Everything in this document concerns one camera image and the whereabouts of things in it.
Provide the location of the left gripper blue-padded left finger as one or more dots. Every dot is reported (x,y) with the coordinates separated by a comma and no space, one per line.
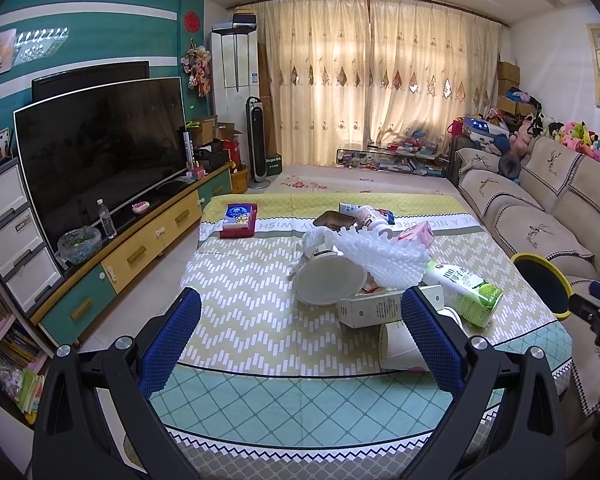
(163,339)

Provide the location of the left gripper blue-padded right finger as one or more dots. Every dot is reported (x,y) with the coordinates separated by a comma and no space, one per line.
(438,339)

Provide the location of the white paper cup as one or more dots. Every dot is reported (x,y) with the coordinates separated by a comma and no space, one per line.
(397,348)

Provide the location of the white cardboard box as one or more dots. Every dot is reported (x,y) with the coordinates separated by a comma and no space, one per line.
(369,310)

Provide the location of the white foam net wrap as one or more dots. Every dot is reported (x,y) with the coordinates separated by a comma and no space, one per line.
(398,264)

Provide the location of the pink carton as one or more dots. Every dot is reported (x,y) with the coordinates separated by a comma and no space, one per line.
(420,233)

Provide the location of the round white plastic lid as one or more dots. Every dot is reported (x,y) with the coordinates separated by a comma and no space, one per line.
(327,278)

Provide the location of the white supplement bottle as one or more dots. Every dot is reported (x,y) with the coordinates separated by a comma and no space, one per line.
(379,221)

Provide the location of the brown plastic tray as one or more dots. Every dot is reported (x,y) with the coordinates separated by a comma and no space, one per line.
(334,220)

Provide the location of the yellow rimmed trash bin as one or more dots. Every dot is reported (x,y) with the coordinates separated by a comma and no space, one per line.
(547,281)

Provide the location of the yellow green TV cabinet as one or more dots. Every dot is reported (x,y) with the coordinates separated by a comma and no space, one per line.
(72,308)

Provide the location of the beige sofa with covers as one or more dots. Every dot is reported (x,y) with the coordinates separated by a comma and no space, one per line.
(552,210)

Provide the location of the patterned green tablecloth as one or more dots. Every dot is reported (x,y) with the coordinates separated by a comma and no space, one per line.
(268,387)

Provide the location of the clear water bottle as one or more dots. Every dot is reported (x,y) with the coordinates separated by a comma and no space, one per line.
(106,220)

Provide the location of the glass ashtray bowl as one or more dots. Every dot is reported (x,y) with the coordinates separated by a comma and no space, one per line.
(79,245)

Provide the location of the bookshelf with books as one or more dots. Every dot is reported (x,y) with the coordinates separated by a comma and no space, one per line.
(21,368)

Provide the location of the red tissue box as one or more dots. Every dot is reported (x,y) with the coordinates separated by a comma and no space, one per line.
(239,221)

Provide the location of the pile of plush toys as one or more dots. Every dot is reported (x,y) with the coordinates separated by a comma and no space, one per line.
(490,138)

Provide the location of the white drawer unit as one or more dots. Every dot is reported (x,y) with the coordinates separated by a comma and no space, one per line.
(28,269)

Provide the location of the low glass shelf with clutter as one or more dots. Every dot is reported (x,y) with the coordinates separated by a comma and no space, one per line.
(401,159)

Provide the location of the large black television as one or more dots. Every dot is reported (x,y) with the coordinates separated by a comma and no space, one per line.
(108,143)

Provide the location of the floral floor rug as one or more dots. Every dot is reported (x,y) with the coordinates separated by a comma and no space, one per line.
(321,179)

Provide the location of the stacked cardboard boxes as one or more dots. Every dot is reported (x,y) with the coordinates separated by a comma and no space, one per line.
(512,100)

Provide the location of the black tower fan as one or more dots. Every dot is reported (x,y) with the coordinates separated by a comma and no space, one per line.
(256,141)

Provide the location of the white standing air conditioner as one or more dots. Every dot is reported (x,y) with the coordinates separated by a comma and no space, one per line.
(235,74)

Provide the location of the beige embroidered curtains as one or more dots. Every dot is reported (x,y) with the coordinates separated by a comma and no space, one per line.
(361,72)

